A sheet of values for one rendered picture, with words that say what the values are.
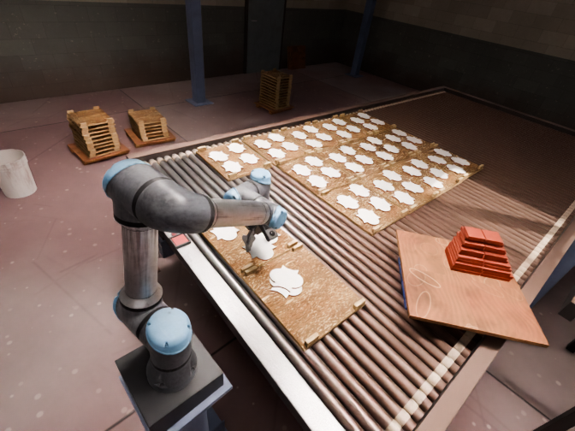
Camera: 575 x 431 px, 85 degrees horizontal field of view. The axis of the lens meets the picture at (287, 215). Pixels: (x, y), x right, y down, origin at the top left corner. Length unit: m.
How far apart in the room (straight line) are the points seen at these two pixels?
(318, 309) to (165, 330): 0.61
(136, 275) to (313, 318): 0.68
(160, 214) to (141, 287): 0.31
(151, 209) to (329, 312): 0.85
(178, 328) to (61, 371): 1.54
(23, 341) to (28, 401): 0.40
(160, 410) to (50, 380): 1.39
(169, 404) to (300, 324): 0.50
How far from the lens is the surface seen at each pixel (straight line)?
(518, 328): 1.51
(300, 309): 1.31
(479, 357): 1.46
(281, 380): 1.19
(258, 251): 1.32
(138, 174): 0.77
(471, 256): 1.56
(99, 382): 2.32
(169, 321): 0.98
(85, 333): 2.53
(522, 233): 2.33
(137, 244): 0.86
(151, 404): 1.12
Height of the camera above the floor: 2.00
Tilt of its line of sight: 38 degrees down
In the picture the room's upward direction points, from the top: 8 degrees clockwise
